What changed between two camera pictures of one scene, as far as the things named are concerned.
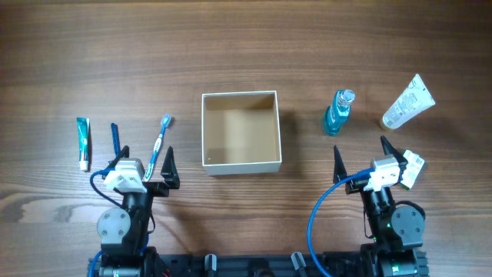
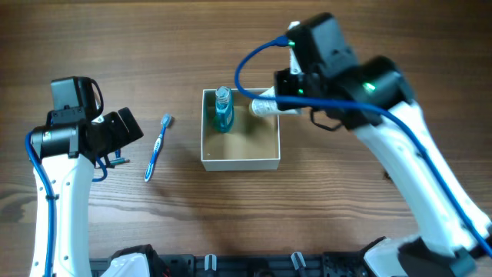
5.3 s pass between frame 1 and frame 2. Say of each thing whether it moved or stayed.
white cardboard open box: stayed
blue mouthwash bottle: moved
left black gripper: moved
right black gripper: moved
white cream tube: moved
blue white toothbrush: stayed
